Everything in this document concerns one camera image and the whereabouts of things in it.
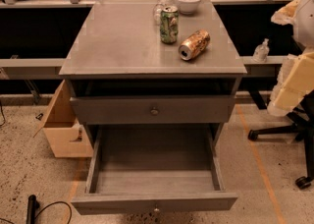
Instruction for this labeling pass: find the orange gold soda can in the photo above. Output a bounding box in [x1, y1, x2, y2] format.
[179, 29, 210, 61]

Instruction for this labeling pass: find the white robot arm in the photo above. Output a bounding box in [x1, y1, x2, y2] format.
[267, 0, 314, 117]

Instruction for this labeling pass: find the closed grey top drawer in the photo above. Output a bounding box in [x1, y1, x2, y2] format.
[70, 95, 235, 125]

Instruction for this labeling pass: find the grey wooden drawer cabinet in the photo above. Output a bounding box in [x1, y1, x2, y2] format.
[60, 0, 246, 140]

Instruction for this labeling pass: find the open grey middle drawer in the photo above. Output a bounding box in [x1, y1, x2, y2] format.
[72, 125, 237, 215]

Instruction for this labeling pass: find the green soda can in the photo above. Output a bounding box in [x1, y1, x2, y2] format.
[160, 6, 179, 44]

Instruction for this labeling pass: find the cardboard box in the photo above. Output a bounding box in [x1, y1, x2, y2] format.
[36, 81, 93, 158]

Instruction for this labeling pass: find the clear glass jar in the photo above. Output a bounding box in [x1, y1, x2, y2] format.
[153, 0, 173, 25]

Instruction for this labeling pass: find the white ceramic bowl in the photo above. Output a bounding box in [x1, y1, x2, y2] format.
[175, 0, 202, 15]

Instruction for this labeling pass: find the clear sanitizer pump bottle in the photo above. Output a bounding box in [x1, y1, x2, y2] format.
[253, 38, 270, 63]

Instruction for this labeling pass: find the black office chair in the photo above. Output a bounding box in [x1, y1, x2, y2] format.
[247, 89, 314, 191]

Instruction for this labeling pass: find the black cylindrical floor object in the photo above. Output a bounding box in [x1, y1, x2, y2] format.
[26, 195, 40, 224]

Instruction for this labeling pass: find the black floor cable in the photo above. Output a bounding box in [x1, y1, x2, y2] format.
[0, 200, 73, 224]

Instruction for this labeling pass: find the grey metal shelf rail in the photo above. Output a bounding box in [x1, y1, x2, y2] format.
[0, 55, 64, 80]

